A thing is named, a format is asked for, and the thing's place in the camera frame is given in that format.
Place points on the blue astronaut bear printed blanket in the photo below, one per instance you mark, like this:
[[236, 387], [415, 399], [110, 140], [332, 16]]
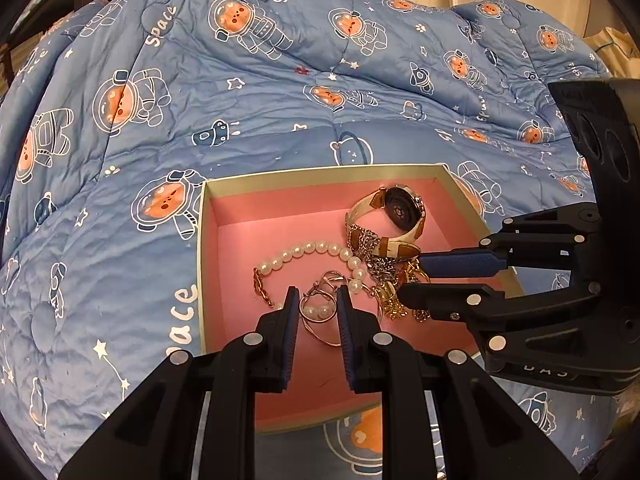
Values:
[[200, 85]]

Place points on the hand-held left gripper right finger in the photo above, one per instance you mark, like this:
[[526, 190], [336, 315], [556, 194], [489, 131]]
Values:
[[346, 335]]

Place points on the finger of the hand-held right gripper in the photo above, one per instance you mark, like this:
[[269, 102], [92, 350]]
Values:
[[450, 302], [460, 265]]

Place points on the pearl hoop earrings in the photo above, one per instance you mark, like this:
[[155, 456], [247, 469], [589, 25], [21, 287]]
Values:
[[312, 311]]

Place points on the pink jewelry box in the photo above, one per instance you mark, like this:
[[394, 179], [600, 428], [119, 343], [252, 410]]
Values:
[[250, 240]]

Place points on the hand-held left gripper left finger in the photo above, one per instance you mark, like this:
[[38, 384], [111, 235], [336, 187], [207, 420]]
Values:
[[290, 335]]

